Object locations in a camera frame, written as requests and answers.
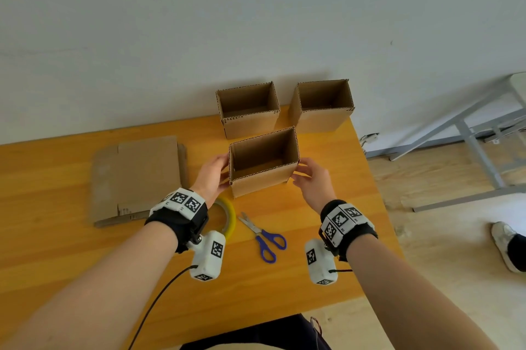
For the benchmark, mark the black right wristband with markers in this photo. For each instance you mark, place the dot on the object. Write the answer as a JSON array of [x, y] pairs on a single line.
[[357, 236]]

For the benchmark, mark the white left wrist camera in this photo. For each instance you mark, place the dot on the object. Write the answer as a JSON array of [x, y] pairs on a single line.
[[207, 267]]

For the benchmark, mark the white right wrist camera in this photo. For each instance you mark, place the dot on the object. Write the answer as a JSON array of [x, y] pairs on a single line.
[[320, 271]]

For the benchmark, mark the brown cardboard paper box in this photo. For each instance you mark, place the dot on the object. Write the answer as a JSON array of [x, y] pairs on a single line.
[[259, 185], [320, 121], [250, 125]]

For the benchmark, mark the person's right forearm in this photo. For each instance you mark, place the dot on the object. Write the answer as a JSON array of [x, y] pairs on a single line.
[[402, 300]]

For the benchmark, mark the grey metal table frame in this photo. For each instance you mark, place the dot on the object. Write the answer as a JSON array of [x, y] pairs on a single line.
[[472, 144]]

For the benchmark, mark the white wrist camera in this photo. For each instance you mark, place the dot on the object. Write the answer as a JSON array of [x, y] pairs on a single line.
[[320, 271], [207, 267]]

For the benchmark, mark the stack of cardboard boxes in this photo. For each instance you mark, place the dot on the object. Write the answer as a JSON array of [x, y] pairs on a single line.
[[135, 173]]

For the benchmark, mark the black left wristband with markers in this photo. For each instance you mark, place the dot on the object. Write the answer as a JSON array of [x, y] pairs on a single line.
[[176, 222]]

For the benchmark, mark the person's dark and beige clothing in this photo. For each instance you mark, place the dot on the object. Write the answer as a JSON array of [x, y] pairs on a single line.
[[255, 337]]

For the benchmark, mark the black wristband with markers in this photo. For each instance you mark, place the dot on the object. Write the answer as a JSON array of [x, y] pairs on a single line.
[[176, 222], [357, 236]]

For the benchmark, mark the white shoe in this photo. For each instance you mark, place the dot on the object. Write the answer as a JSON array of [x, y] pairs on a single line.
[[501, 238]]

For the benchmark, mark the person's left forearm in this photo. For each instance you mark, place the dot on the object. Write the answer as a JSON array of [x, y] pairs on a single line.
[[90, 292]]

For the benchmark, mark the white wall socket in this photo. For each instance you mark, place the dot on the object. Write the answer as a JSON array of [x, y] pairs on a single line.
[[369, 139]]

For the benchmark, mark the person's right hand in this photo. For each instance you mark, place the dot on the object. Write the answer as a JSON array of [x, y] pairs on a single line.
[[318, 189]]

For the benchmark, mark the yellow tape roll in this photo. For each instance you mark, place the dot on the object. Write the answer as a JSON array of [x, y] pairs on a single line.
[[231, 218]]

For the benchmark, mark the person's left hand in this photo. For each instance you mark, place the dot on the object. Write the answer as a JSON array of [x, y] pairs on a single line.
[[209, 183]]

